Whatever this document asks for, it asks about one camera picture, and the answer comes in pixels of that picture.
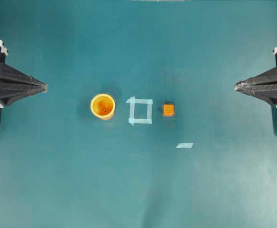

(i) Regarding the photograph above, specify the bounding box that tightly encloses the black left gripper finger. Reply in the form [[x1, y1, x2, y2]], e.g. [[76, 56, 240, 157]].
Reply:
[[0, 62, 47, 88], [0, 83, 47, 107]]

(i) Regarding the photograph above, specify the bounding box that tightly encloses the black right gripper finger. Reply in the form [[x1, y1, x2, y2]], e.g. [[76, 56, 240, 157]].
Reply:
[[234, 66, 277, 90], [235, 86, 277, 107]]

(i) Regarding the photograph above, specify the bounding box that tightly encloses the orange yellow plastic cup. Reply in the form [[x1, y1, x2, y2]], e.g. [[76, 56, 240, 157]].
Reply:
[[90, 94, 116, 120]]

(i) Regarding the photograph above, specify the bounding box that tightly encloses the light blue tape strip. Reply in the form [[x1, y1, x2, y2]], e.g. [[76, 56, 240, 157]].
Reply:
[[176, 142, 193, 149]]

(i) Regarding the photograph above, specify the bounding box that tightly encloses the small orange cube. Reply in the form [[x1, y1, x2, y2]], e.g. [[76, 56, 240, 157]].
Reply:
[[162, 104, 174, 116]]

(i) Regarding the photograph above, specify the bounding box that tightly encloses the light blue tape square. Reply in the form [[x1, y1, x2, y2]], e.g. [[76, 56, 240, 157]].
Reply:
[[126, 96, 153, 125]]

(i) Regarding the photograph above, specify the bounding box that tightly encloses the green table mat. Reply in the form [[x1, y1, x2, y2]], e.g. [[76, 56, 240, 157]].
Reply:
[[0, 0, 277, 228]]

